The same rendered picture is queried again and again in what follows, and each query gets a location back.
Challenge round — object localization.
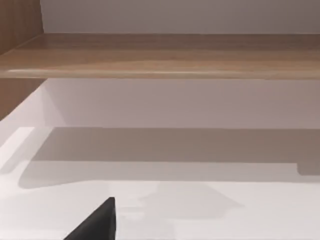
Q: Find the wooden open shelf unit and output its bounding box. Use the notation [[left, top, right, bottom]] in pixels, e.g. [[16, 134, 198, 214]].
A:
[[0, 0, 320, 122]]

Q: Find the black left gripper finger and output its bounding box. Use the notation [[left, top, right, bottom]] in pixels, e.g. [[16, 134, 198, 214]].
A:
[[62, 196, 117, 240]]

